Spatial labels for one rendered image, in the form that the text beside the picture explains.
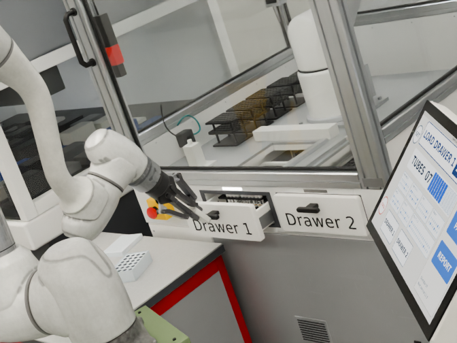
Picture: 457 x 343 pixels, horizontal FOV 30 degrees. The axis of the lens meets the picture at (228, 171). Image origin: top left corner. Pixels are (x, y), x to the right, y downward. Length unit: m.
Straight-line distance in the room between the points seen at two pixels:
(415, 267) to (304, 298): 0.96
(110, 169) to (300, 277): 0.67
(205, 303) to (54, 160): 0.78
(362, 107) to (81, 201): 0.71
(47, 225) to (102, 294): 1.21
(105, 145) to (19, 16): 0.99
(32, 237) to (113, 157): 0.93
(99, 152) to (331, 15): 0.66
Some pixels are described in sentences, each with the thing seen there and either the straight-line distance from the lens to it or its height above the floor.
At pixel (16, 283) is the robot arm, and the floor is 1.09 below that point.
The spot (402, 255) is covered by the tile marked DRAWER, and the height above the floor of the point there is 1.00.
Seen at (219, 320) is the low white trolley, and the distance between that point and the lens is 2.65.
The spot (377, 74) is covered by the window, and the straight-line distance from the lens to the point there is 2.13.
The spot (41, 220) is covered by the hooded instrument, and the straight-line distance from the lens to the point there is 3.03.
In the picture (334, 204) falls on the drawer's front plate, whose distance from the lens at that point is 2.23.
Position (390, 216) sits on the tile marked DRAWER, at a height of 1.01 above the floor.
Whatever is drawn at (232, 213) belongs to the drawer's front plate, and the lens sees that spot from 2.40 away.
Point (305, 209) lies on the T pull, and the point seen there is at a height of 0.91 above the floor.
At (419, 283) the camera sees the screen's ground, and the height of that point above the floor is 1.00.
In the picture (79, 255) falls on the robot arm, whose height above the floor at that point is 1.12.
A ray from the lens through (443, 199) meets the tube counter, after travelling 1.60.
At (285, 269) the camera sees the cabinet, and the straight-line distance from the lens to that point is 2.51.
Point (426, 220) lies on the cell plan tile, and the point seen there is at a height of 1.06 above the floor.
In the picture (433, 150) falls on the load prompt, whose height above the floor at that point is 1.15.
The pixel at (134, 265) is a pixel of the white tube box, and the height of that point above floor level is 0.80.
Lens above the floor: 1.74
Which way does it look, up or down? 18 degrees down
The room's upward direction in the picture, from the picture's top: 19 degrees counter-clockwise
